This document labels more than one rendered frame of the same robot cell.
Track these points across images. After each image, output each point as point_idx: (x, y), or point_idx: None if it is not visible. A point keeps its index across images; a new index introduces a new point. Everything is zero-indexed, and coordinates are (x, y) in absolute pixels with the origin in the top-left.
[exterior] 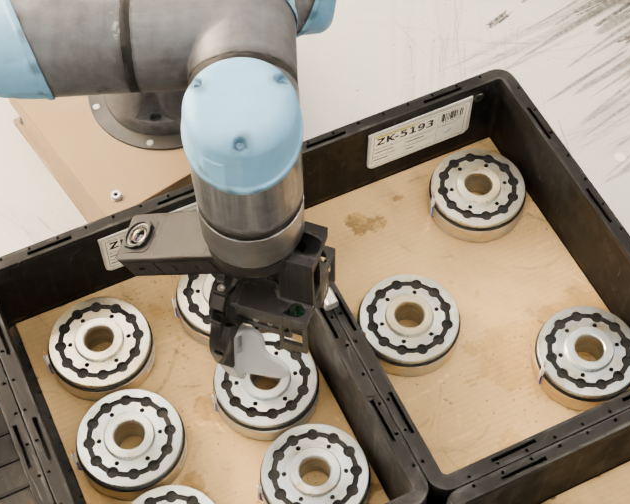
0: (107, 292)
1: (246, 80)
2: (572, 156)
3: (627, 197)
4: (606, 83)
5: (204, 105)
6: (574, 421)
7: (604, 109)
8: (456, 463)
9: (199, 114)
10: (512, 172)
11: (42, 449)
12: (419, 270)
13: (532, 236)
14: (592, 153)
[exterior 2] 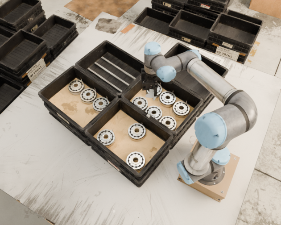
0: None
1: (153, 47)
2: (123, 206)
3: (109, 201)
4: None
5: (156, 43)
6: (104, 113)
7: (121, 223)
8: (121, 116)
9: (156, 42)
10: (130, 165)
11: (174, 82)
12: (139, 144)
13: (122, 160)
14: (120, 209)
